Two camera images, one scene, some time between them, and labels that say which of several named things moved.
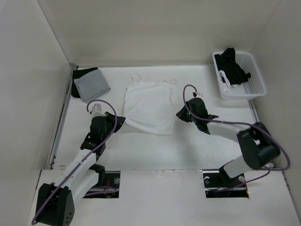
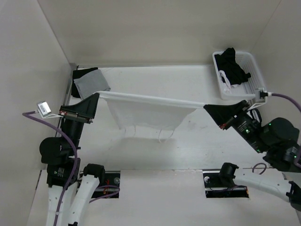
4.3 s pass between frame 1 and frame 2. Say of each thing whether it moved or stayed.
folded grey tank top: stayed
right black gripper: moved
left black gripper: moved
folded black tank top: stayed
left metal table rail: stayed
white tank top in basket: stayed
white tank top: moved
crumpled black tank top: stayed
